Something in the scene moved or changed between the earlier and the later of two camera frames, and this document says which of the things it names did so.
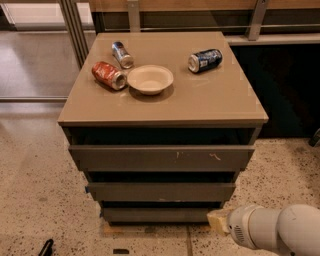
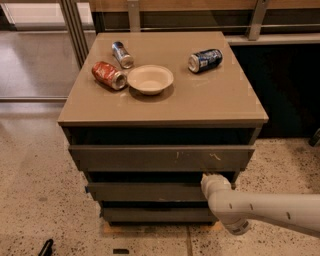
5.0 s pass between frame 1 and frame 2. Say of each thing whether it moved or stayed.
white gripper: moved
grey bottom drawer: stayed
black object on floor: stayed
